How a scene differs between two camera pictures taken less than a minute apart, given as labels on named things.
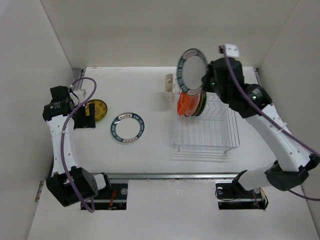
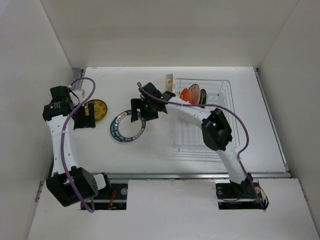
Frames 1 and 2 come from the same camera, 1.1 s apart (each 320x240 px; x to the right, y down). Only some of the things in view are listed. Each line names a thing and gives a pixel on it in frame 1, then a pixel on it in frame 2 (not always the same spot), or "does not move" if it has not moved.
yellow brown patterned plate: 100,109 does not move
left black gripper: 86,121 does not move
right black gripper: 206,87 → 137,103
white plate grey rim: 191,65 → 114,129
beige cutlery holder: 169,86 does not move
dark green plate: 202,104 does not move
